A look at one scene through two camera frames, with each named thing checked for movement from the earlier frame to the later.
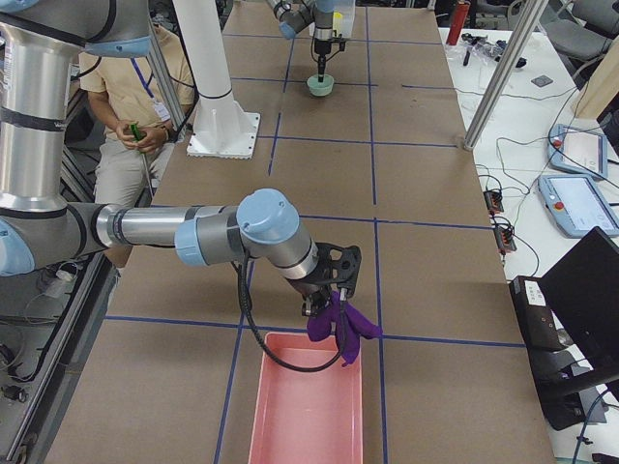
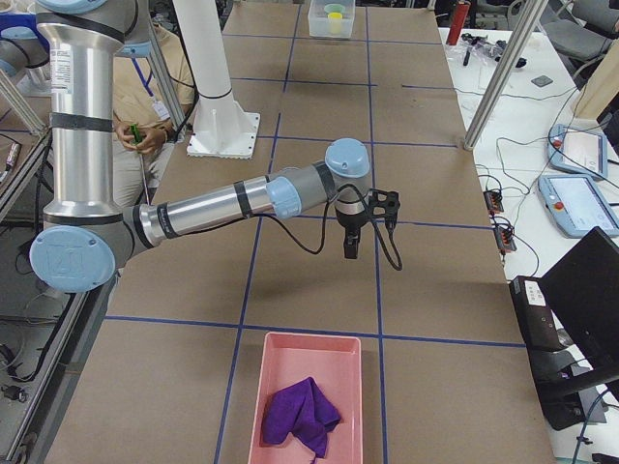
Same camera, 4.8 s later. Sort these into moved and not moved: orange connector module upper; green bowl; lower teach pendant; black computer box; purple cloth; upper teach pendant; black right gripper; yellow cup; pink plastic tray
Moved: purple cloth; black right gripper; green bowl
Not moved: upper teach pendant; lower teach pendant; pink plastic tray; black computer box; orange connector module upper; yellow cup
